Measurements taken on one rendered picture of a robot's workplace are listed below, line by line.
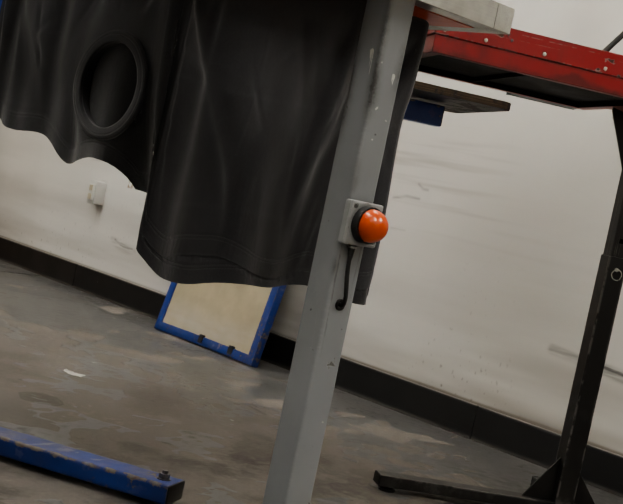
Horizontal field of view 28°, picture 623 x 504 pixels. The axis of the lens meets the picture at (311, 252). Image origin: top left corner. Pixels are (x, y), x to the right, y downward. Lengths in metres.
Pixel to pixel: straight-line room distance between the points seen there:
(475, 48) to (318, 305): 1.45
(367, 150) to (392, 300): 2.89
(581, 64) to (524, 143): 1.17
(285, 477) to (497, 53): 1.55
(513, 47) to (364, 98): 1.42
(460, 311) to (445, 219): 0.32
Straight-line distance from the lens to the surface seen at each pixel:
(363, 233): 1.38
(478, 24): 1.82
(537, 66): 2.83
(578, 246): 3.83
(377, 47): 1.41
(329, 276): 1.41
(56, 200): 6.07
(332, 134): 1.77
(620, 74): 2.91
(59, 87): 1.80
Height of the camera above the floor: 0.68
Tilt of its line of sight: 3 degrees down
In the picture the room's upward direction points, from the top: 12 degrees clockwise
